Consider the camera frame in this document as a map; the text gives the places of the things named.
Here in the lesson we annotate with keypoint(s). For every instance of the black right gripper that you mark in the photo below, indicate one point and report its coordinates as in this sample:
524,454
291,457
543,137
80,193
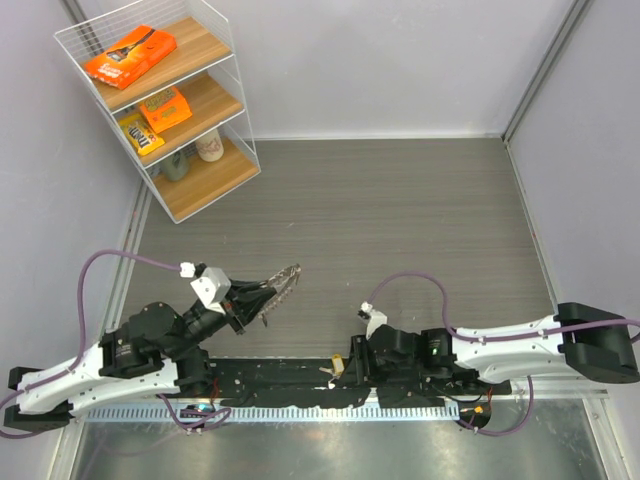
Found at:
357,368

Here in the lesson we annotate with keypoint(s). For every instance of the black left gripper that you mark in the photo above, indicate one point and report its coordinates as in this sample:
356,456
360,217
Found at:
245,302

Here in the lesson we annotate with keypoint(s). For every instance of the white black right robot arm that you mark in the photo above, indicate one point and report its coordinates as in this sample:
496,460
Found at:
577,339

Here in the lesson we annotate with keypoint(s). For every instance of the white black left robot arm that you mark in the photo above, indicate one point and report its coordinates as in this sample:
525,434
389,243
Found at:
157,351

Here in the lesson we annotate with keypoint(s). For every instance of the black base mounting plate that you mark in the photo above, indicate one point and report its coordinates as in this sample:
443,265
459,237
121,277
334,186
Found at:
285,382

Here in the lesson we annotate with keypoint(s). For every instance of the grey green cup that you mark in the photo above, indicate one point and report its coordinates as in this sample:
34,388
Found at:
175,167

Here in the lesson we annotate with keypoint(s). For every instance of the white patterned cup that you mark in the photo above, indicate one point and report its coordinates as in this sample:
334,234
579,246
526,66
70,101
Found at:
210,147

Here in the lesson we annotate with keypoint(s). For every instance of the yellow candy bag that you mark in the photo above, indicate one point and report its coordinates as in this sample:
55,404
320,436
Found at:
140,134

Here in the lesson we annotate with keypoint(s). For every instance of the small orange candy bag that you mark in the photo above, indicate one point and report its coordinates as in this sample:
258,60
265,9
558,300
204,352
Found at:
165,109

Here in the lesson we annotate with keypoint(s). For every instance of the large orange candy bag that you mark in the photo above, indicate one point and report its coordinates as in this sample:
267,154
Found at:
132,56

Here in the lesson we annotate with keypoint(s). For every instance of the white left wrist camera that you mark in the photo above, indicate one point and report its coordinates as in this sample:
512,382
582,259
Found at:
210,284

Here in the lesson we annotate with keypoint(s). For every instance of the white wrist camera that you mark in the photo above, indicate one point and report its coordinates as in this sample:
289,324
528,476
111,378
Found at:
210,284
372,317

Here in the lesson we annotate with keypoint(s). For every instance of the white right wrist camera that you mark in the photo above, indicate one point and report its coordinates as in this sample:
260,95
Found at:
372,317

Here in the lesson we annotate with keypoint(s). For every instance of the white slotted cable duct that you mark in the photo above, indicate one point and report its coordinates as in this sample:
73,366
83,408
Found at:
370,411

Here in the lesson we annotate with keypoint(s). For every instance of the white wire wooden shelf rack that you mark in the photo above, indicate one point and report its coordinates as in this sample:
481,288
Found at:
165,76

